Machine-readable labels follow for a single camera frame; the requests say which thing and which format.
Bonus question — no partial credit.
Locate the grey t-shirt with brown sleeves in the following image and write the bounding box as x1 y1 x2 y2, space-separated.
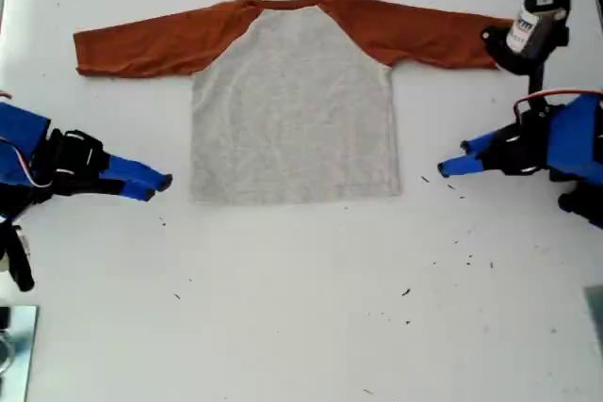
73 0 517 205

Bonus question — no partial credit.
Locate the arm camera stalk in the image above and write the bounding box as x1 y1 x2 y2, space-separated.
5 232 37 293
480 24 555 106

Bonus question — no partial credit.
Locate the arm red white wire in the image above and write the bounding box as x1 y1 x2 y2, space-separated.
0 137 54 189
512 88 603 130

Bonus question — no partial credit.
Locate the shiny steel plate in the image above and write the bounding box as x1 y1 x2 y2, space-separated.
0 305 40 402

